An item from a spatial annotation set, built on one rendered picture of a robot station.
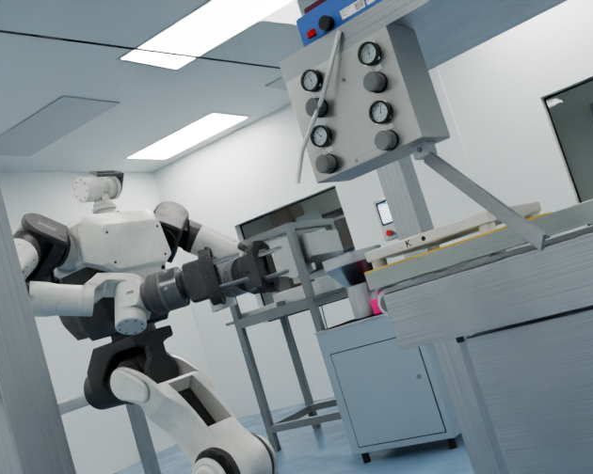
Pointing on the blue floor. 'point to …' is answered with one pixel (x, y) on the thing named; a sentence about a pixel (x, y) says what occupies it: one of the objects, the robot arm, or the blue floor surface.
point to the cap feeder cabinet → (386, 387)
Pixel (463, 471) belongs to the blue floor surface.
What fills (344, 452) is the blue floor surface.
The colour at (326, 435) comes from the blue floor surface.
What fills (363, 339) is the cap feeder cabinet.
